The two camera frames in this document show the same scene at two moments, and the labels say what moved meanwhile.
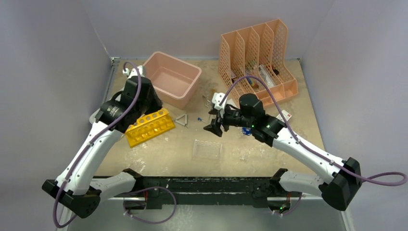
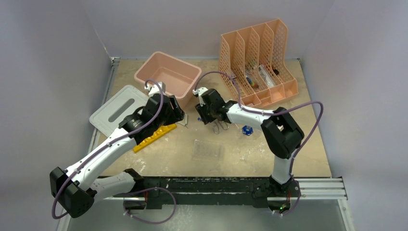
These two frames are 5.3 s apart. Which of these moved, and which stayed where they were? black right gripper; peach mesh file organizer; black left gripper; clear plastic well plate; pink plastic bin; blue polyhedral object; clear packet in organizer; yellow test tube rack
Moved: black right gripper; black left gripper; yellow test tube rack
Stayed: clear plastic well plate; pink plastic bin; peach mesh file organizer; blue polyhedral object; clear packet in organizer
